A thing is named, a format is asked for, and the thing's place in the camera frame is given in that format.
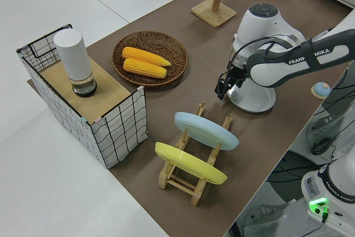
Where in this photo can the wooden mug tree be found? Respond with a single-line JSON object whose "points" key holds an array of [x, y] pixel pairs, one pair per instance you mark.
{"points": [[216, 15]]}

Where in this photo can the brown table mat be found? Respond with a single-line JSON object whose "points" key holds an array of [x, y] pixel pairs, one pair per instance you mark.
{"points": [[249, 151]]}

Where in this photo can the round brown wicker basket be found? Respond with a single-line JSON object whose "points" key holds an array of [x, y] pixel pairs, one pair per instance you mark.
{"points": [[172, 51]]}

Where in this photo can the wooden plate rack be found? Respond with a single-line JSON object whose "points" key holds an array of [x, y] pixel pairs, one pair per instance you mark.
{"points": [[163, 180]]}

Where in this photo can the gray plate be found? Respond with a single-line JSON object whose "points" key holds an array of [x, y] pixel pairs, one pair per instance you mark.
{"points": [[249, 104]]}

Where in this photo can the white cylinder with clear base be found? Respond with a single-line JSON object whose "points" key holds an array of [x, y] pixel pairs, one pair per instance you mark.
{"points": [[73, 54]]}

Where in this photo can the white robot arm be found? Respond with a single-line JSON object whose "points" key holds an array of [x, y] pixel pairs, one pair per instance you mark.
{"points": [[266, 26]]}

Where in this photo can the yellow corn cob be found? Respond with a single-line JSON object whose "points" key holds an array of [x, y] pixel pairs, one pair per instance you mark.
{"points": [[141, 67], [141, 54]]}

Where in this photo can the light wooden board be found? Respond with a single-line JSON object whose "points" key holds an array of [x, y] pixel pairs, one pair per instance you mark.
{"points": [[105, 92]]}

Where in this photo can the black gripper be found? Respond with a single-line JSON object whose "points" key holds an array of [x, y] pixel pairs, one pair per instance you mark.
{"points": [[233, 74]]}

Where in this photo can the yellow plate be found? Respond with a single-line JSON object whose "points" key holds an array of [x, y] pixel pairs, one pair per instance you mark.
{"points": [[188, 162]]}

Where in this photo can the light blue plate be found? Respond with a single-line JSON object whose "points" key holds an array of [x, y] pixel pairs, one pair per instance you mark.
{"points": [[205, 131]]}

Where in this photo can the blue call bell wooden base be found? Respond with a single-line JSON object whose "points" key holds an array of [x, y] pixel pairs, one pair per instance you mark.
{"points": [[321, 88]]}

